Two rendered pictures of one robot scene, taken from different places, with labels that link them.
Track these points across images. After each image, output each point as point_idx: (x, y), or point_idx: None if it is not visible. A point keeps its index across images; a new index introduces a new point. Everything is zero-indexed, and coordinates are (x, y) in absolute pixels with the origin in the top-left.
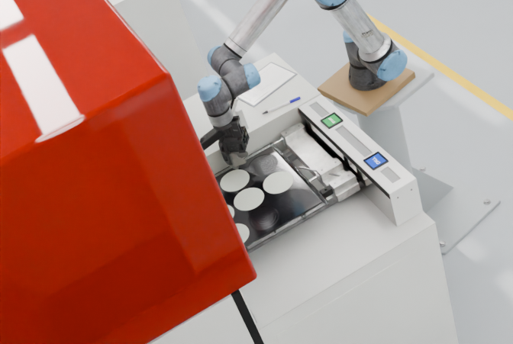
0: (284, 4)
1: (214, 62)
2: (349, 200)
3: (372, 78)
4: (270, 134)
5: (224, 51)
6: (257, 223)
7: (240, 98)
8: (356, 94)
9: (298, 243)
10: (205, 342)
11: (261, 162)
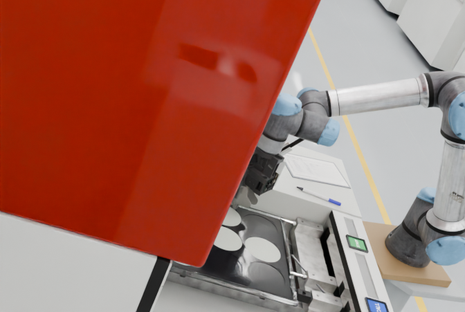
0: (407, 106)
1: (304, 97)
2: None
3: (411, 251)
4: (287, 210)
5: (321, 95)
6: (214, 262)
7: (286, 162)
8: (384, 253)
9: None
10: (78, 286)
11: (259, 223)
